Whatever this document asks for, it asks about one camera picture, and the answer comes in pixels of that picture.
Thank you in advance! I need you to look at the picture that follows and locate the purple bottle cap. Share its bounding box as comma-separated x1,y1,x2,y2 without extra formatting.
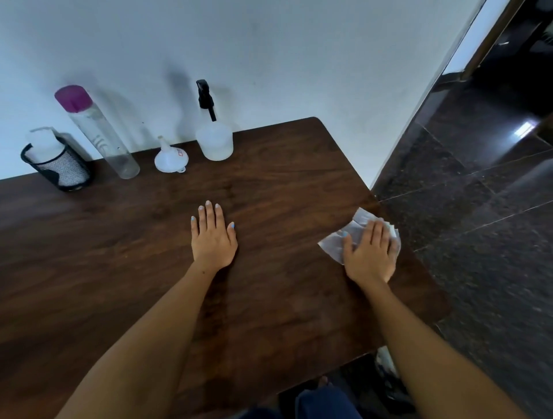
54,84,94,115

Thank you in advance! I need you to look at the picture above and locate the person's blue clothing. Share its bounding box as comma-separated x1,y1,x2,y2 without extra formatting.
240,383,364,419

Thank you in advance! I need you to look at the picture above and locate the person's left forearm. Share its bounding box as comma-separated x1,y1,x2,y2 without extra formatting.
56,261,217,419

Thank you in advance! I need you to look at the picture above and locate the clear water bottle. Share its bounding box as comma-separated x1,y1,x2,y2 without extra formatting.
68,101,142,181

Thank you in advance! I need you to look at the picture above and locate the person's left hand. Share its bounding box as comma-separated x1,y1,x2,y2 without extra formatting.
190,200,240,274

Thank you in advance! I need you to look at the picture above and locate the white tissue wipe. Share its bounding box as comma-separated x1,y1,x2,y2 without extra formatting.
317,207,402,266

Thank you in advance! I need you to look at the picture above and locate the dark wooden table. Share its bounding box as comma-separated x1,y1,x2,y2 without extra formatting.
0,116,453,419

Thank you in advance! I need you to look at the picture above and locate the person's right forearm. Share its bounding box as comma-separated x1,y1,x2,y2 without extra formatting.
358,278,531,419

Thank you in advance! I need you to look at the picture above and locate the black spray trigger with tube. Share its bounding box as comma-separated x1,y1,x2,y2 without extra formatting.
195,79,218,123

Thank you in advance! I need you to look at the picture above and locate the white plastic funnel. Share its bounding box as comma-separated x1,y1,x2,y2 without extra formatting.
153,135,191,175

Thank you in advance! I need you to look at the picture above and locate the person's right hand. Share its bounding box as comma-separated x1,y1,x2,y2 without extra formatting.
342,218,400,286

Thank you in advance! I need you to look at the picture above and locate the brown wooden door frame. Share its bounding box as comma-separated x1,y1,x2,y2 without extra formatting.
459,0,526,82

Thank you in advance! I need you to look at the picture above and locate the black mesh holder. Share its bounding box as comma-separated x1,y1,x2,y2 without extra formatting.
20,137,93,193

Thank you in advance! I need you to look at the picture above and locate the white spray bottle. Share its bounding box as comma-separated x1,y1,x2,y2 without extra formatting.
195,122,235,163

